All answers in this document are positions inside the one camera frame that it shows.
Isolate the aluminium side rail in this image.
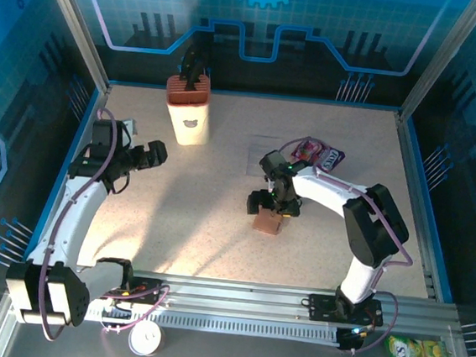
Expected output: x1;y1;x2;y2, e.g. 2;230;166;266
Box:
23;78;112;268
379;111;460;302

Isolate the white round tape roll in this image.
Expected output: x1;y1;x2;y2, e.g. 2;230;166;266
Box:
127;318;165;357

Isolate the white knife block brown top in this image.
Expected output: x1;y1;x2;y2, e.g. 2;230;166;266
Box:
160;72;216;148

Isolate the white slotted cable duct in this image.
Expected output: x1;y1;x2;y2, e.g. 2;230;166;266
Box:
20;295;343;346

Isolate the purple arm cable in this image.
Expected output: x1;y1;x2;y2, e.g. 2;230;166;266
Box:
32;102;186;352
259;134;426;357

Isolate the brown leather card holder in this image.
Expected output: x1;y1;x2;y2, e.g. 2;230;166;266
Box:
251;207;286;237

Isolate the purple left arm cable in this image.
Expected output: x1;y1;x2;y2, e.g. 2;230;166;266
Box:
32;102;186;352

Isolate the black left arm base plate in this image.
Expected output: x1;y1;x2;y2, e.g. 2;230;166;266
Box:
99;273;170;307

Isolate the black handled knife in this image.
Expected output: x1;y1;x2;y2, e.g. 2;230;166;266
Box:
186;58;208;93
178;45;200;83

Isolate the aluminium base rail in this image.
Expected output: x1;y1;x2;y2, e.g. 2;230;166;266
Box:
7;258;463;336

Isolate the aluminium frame post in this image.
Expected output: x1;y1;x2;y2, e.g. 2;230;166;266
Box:
397;0;476;130
23;0;120;95

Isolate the purple candy bag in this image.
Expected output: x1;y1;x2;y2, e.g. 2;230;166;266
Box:
290;135;348;175

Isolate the black controller box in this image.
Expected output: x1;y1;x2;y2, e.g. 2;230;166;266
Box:
335;323;376;356

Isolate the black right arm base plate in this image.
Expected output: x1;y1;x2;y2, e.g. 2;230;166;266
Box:
300;292;386;328

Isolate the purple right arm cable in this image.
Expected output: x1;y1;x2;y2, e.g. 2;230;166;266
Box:
259;134;426;357

